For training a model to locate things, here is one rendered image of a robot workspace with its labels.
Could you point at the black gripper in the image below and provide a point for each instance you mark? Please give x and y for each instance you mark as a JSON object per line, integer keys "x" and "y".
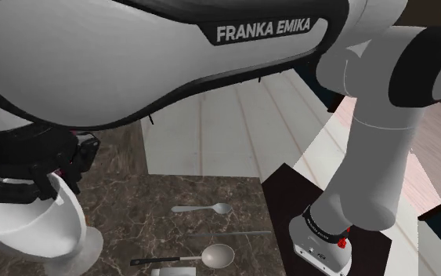
{"x": 25, "y": 151}

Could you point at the white bowl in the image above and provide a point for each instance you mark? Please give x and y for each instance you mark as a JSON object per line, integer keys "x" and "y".
{"x": 33, "y": 229}

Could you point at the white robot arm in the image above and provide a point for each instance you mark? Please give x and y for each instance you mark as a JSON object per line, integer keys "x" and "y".
{"x": 128, "y": 57}

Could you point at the white rectangular object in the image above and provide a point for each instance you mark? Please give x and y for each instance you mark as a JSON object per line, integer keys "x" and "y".
{"x": 173, "y": 272}

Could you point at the grey metal spoon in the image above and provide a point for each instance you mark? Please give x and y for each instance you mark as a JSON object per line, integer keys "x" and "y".
{"x": 204, "y": 208}

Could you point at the thin grey metal rod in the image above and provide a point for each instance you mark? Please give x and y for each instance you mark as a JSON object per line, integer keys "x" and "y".
{"x": 235, "y": 232}

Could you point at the dark robot stand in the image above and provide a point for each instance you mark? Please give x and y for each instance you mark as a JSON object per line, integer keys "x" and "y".
{"x": 281, "y": 214}

